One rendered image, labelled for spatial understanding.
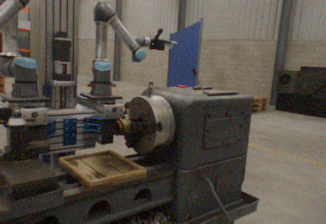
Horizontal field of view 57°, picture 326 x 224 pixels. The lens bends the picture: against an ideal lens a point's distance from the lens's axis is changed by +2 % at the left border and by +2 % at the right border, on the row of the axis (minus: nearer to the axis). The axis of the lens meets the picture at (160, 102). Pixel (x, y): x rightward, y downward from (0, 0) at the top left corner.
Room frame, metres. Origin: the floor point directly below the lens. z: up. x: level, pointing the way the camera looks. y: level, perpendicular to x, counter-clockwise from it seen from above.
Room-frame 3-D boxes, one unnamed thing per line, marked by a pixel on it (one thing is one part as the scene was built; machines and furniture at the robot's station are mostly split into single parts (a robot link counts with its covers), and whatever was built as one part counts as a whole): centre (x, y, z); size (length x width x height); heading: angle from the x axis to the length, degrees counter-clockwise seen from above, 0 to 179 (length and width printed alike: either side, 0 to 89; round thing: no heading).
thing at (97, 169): (1.42, 0.27, 0.89); 0.36 x 0.30 x 0.04; 39
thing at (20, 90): (1.77, 0.81, 1.21); 0.15 x 0.15 x 0.10
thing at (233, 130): (1.85, -0.23, 1.06); 0.59 x 0.48 x 0.39; 129
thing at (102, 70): (2.08, 0.42, 1.33); 0.13 x 0.12 x 0.14; 17
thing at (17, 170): (1.20, 0.57, 0.95); 0.43 x 0.17 x 0.05; 39
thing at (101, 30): (2.20, 0.46, 1.54); 0.15 x 0.12 x 0.55; 17
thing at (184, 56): (8.41, -0.49, 1.18); 4.12 x 0.80 x 2.35; 8
